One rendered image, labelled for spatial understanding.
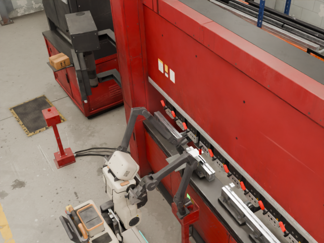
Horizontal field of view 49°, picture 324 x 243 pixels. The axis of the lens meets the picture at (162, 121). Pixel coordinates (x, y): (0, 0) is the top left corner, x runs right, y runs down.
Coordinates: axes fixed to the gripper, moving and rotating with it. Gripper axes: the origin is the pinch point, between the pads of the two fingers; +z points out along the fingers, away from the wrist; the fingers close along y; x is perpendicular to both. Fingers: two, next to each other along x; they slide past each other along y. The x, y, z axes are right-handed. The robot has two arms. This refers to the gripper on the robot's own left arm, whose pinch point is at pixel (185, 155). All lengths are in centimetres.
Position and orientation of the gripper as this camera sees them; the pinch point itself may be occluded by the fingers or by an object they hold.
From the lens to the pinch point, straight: 327.4
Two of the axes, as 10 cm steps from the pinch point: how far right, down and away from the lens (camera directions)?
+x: -7.6, 6.4, -0.2
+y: -4.7, -5.4, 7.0
